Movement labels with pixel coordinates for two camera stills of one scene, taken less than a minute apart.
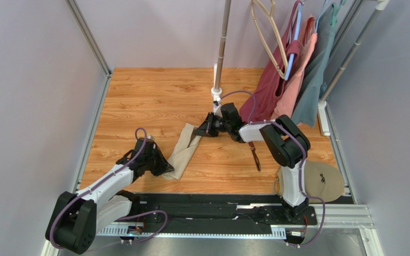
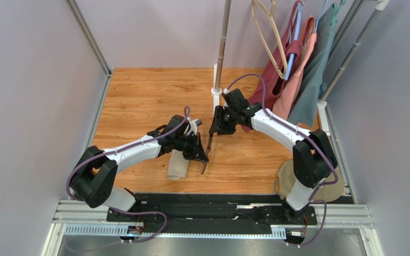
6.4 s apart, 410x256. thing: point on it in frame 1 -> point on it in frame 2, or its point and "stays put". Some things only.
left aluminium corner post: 90,37 stays put
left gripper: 164,166 -> 197,152
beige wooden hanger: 253,2 stays put
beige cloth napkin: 181,155 stays put
